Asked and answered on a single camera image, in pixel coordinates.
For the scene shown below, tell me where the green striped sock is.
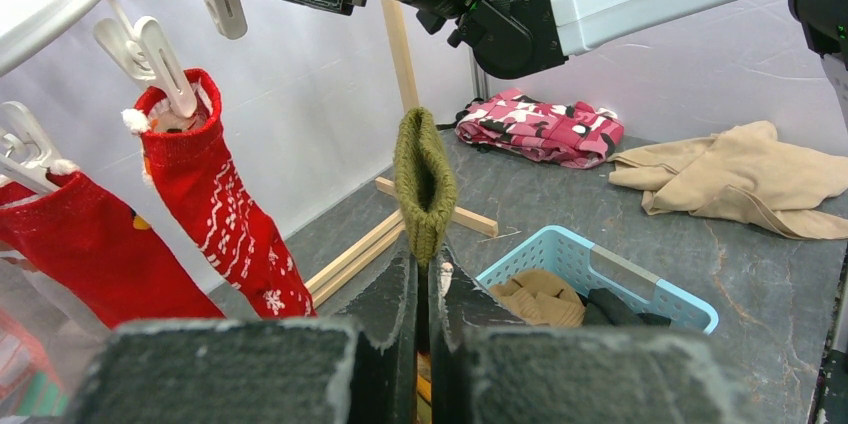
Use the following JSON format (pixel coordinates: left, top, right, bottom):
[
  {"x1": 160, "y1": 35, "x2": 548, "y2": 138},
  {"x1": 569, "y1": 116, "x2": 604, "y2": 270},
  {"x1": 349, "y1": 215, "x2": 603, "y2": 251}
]
[{"x1": 393, "y1": 107, "x2": 460, "y2": 424}]

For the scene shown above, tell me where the red snowflake sock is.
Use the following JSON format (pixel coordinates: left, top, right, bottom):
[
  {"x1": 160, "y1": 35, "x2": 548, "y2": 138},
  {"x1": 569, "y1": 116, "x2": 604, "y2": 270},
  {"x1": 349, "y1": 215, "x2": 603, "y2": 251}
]
[{"x1": 122, "y1": 68, "x2": 316, "y2": 319}]

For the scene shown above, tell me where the pink camouflage bag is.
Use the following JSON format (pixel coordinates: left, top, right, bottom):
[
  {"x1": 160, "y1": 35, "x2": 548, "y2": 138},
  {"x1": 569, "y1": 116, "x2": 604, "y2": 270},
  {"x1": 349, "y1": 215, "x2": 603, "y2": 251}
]
[{"x1": 455, "y1": 88, "x2": 624, "y2": 169}]

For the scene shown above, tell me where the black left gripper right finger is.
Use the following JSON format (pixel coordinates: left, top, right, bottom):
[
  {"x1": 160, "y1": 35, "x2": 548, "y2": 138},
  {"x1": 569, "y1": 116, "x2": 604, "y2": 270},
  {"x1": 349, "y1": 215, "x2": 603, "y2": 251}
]
[{"x1": 427, "y1": 243, "x2": 526, "y2": 423}]

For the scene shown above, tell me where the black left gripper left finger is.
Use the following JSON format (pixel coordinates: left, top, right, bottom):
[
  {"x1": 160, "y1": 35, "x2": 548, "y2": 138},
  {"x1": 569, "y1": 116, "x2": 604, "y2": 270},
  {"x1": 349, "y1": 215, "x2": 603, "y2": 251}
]
[{"x1": 340, "y1": 232, "x2": 419, "y2": 423}]

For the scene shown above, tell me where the black garment in basket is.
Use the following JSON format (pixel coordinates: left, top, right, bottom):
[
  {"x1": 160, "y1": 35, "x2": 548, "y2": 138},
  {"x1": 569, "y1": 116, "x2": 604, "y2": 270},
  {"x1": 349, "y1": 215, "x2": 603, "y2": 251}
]
[{"x1": 582, "y1": 289, "x2": 671, "y2": 328}]

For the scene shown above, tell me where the white plastic clip hanger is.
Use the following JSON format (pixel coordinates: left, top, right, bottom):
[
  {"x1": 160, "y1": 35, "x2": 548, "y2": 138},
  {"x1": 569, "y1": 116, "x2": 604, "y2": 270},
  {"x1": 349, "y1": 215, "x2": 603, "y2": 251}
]
[{"x1": 1, "y1": 0, "x2": 101, "y2": 194}]

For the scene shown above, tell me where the beige cloth on floor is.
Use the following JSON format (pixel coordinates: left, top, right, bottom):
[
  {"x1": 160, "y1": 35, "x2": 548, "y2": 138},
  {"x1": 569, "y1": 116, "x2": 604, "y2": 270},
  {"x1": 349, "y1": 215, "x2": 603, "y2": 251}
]
[{"x1": 609, "y1": 121, "x2": 847, "y2": 240}]

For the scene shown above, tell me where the light blue plastic basket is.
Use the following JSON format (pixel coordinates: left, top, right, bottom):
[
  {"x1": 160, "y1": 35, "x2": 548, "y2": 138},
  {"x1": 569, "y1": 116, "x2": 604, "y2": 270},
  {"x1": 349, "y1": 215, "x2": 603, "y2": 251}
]
[{"x1": 476, "y1": 225, "x2": 719, "y2": 335}]

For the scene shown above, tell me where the white hanger clip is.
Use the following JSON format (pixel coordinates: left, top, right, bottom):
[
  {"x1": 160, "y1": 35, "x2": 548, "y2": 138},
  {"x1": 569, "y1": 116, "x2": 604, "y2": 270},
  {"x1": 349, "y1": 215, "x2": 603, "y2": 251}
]
[{"x1": 93, "y1": 0, "x2": 197, "y2": 118}]

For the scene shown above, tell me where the wooden rack frame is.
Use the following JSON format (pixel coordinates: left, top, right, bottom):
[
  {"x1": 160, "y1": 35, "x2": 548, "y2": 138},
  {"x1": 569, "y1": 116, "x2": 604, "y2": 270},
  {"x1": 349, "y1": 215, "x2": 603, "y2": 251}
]
[{"x1": 307, "y1": 0, "x2": 499, "y2": 307}]

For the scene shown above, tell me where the plain red sock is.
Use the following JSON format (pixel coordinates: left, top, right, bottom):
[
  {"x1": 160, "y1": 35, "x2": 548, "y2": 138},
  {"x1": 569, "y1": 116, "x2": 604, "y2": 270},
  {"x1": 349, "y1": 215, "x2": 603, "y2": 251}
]
[{"x1": 1, "y1": 170, "x2": 223, "y2": 328}]

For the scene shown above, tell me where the pink patterned sock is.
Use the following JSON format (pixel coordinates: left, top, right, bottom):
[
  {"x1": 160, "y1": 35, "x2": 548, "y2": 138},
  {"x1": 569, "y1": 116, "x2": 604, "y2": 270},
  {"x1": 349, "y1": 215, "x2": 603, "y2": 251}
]
[{"x1": 1, "y1": 311, "x2": 68, "y2": 423}]

